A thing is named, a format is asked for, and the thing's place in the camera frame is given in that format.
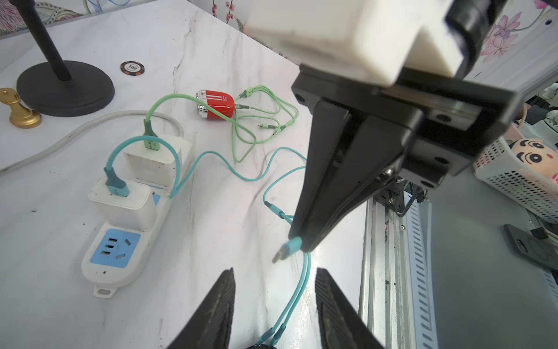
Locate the cartoon face toy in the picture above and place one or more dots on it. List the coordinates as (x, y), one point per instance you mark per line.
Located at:
(537, 157)

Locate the dark flat device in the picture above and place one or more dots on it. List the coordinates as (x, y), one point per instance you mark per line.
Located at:
(532, 248)

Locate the white power strip blue sockets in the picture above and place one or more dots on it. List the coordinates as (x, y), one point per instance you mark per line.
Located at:
(117, 256)

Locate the red electric shaver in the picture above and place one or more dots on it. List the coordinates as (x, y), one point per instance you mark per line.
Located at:
(220, 101)

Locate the white wall plug adapter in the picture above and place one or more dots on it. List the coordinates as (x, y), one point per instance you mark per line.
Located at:
(135, 212)

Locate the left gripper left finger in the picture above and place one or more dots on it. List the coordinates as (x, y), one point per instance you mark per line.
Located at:
(211, 325)

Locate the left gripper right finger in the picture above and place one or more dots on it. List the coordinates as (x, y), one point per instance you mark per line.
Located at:
(340, 325)

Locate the white usb charger adapter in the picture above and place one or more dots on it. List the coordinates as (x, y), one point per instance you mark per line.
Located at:
(158, 168)

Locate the aluminium frame rail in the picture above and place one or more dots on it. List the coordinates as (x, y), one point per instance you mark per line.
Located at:
(396, 295)

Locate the black microphone stand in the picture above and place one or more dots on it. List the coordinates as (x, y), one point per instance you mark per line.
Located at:
(58, 87)

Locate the white perforated basket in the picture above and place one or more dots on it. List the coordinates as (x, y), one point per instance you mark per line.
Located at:
(501, 169)

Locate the gold chess pawn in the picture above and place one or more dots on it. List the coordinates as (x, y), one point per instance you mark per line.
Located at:
(20, 116)

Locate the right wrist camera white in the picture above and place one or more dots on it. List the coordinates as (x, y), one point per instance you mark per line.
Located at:
(369, 41)

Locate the poker chip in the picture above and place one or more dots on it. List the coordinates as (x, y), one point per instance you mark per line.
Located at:
(132, 68)

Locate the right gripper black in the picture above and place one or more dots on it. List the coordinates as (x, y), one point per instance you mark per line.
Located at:
(423, 128)

